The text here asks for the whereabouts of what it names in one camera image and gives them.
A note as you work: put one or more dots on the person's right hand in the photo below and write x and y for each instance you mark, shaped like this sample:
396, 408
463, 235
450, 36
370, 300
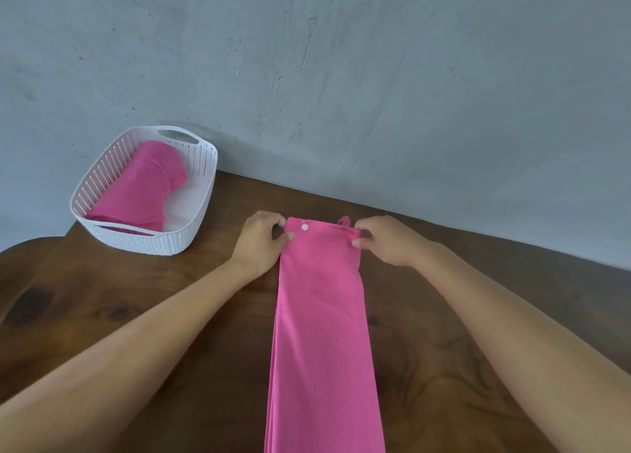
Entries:
394, 243

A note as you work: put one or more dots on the person's left hand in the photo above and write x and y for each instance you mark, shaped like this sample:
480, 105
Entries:
257, 244

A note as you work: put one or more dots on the person's right thumb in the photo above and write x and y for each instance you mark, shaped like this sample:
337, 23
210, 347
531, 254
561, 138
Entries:
364, 242

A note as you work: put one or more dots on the person's left thumb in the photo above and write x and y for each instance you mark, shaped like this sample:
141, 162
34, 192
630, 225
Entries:
285, 239

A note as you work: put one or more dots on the pink cloth with snap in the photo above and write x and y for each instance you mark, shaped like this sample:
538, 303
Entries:
320, 339

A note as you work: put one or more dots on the person's right forearm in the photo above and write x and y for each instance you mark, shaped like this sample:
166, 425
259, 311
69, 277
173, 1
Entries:
522, 344

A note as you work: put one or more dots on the person's left forearm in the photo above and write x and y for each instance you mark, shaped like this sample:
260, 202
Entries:
123, 354

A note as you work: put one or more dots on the white plastic woven basket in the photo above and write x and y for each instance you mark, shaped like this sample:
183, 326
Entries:
148, 191

